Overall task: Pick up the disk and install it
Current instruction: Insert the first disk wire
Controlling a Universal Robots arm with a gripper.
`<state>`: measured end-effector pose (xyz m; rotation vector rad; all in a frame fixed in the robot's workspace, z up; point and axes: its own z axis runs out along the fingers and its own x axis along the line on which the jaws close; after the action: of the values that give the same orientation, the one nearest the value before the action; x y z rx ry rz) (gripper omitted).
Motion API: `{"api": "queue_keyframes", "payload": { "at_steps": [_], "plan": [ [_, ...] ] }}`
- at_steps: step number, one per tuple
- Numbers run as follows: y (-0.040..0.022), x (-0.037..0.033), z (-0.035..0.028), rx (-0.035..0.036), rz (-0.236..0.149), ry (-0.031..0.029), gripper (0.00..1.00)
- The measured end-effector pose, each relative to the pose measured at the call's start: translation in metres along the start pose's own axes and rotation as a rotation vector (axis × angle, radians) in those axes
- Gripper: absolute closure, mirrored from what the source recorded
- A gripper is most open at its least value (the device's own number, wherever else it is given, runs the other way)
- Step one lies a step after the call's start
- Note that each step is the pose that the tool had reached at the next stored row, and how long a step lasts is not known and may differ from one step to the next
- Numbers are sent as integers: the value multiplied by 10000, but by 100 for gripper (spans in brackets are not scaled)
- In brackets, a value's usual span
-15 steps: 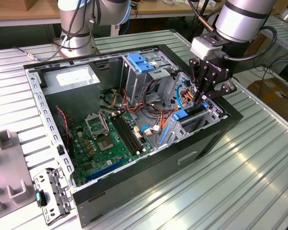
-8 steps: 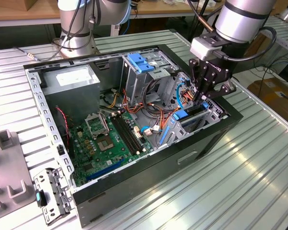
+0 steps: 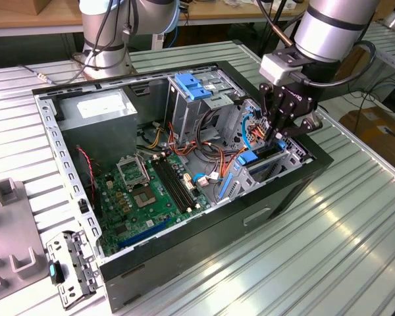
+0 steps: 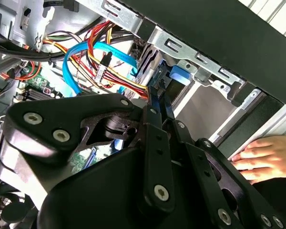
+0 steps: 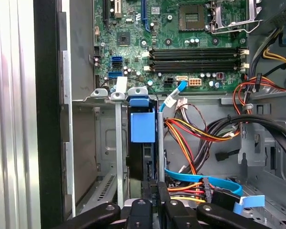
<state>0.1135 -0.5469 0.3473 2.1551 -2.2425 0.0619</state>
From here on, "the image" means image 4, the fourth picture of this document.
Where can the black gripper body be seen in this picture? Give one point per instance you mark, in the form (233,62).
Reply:
(105,195)

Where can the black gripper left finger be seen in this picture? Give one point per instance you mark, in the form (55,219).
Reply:
(50,112)

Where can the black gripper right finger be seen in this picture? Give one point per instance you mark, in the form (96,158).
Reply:
(202,164)

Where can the hard disk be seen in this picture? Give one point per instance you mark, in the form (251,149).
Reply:
(178,75)

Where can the person's hand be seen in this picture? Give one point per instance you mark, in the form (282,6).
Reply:
(271,157)

